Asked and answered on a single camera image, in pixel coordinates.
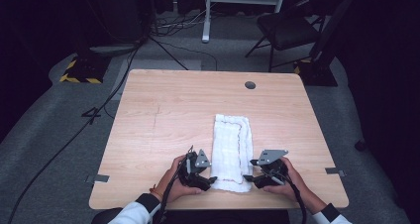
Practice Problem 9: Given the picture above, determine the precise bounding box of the grey flat stand base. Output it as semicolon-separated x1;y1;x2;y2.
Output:
88;43;142;57

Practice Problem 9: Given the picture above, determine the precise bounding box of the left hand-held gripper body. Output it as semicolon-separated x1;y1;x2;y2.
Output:
178;146;212;189

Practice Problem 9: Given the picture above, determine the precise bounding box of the black yellow striped base plate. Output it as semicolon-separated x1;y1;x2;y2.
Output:
293;58;339;87
58;54;112;84

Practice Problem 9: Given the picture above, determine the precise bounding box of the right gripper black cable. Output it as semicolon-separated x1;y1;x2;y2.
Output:
270;170;309;224

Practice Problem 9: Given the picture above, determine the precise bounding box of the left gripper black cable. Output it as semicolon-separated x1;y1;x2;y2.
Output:
157;146;195;224

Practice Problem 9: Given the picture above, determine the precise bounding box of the black folding chair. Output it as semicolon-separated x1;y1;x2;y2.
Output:
245;0;327;73

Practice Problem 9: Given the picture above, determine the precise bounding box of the black slanted stand post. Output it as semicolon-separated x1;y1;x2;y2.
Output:
310;0;363;64

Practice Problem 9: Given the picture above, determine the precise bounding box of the thin black floor cable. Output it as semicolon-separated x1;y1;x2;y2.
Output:
157;40;219;71

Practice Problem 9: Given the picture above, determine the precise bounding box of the grey tape piece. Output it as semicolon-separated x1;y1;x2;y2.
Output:
86;173;112;185
325;167;347;178

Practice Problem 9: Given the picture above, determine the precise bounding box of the white towel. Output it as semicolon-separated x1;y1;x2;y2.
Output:
210;113;255;194

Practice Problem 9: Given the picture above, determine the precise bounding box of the orange bracelet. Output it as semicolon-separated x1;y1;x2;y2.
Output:
149;184;163;199

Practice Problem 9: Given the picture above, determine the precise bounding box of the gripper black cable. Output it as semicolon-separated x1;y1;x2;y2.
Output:
157;146;195;224
270;170;309;224

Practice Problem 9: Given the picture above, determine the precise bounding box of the long black floor cable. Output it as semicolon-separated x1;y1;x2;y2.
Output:
8;39;148;224

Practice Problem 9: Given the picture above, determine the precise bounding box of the small dark floor object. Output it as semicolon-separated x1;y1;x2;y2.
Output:
354;139;368;153

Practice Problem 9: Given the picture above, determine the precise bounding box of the person's right hand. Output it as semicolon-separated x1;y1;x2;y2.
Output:
263;157;328;215

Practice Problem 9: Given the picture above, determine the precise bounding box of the person's left hand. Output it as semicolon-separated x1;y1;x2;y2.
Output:
155;155;202;203

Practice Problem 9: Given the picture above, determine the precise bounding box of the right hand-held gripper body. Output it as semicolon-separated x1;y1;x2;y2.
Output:
256;149;289;189

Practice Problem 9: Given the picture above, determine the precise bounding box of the tangle of floor cables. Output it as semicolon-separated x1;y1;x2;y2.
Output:
152;4;219;38

